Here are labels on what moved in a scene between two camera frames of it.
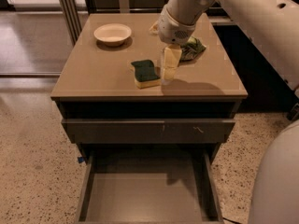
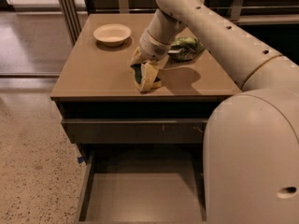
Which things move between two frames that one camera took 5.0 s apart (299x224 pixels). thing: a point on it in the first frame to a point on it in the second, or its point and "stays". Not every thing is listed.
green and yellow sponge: x=146 y=74 stays
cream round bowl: x=112 y=34 stays
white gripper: x=172 y=29 to x=151 y=49
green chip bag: x=192 y=49 stays
